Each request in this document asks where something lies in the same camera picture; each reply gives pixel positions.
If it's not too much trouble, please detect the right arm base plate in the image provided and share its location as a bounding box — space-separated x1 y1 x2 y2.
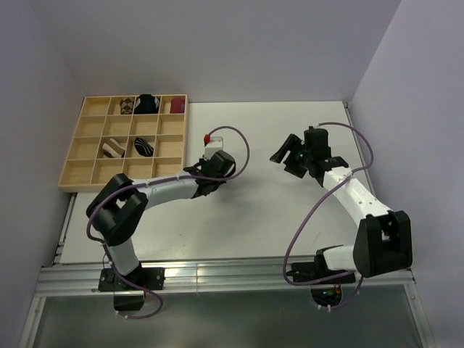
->
286 261 356 308

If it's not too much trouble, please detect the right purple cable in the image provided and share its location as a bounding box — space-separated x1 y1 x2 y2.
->
282 122 376 311

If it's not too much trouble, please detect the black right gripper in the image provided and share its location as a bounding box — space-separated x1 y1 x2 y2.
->
270 133 313 178

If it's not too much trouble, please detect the black white striped sock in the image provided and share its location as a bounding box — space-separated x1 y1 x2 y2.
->
133 137 154 157

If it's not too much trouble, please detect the wooden compartment tray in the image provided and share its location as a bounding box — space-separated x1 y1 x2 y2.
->
58 94 189 193

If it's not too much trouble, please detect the purple cable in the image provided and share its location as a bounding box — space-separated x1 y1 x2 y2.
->
282 122 376 311
85 125 251 320

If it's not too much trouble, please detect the tan brown striped sock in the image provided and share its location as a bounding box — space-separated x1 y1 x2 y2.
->
101 138 125 159

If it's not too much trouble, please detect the rolled red sock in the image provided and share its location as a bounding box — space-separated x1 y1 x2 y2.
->
170 97 186 114

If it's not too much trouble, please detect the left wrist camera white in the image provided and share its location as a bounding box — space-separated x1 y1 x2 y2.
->
203 134 224 160

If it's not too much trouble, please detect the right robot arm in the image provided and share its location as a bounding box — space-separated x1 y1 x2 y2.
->
270 123 413 286

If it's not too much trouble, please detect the rolled black blue sock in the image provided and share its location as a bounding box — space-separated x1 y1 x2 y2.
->
133 94 160 115

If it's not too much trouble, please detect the aluminium rail frame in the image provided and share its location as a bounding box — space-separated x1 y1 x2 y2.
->
20 101 436 347

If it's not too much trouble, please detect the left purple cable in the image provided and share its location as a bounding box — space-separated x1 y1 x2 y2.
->
85 125 251 320

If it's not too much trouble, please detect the rolled argyle sock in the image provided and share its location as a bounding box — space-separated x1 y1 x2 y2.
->
119 97 135 115

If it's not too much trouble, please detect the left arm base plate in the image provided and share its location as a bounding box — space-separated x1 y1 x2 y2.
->
97 265 165 314

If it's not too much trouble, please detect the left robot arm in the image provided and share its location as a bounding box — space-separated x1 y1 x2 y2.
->
86 150 236 289

